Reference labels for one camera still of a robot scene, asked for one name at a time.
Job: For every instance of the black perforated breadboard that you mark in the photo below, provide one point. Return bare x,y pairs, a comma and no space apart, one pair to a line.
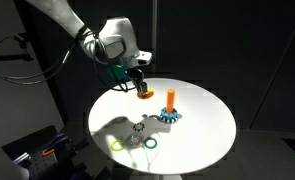
27,153

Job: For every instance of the orange clamp handle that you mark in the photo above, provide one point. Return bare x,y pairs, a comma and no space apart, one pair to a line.
47,152

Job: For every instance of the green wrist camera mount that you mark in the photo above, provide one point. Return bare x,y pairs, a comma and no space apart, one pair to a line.
118,72

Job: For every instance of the white round table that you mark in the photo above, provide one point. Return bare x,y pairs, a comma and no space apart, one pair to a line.
139,134

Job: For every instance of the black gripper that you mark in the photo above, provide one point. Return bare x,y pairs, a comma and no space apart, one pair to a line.
136,75

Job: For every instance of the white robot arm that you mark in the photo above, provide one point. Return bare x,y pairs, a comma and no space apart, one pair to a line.
115,43

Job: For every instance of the orange peg stand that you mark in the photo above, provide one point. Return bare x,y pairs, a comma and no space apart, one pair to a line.
170,101

